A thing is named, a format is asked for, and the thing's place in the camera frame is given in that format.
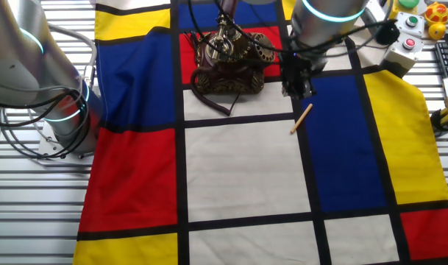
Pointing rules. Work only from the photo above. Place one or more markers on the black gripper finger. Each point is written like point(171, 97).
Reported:
point(305, 90)
point(289, 87)

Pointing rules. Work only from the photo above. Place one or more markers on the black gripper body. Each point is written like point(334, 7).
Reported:
point(301, 66)

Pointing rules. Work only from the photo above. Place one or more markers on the short wooden stick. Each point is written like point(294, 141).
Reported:
point(301, 118)

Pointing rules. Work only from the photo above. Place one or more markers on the antique rotary phone base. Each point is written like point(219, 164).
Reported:
point(227, 79)

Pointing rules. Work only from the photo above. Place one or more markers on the brass and red phone handset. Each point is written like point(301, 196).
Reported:
point(227, 7)

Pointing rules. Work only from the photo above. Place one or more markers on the colour block tablecloth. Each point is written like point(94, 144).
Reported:
point(245, 169)

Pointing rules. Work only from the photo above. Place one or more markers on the grey box with red button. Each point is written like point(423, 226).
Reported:
point(400, 55)

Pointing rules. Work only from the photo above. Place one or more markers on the grey box with green button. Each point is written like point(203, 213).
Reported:
point(411, 24)

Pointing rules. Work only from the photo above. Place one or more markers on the yellow box with green button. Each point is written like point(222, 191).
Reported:
point(407, 3)

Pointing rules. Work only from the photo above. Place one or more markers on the yellow and black clamp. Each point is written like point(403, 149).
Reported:
point(442, 119)

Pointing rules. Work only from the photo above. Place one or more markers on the orange and yellow toy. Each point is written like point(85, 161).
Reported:
point(437, 14)

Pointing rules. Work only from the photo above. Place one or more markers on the wrist camera with silver bracket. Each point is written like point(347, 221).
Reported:
point(387, 33)

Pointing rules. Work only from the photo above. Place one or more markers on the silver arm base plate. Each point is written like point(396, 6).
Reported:
point(49, 147)

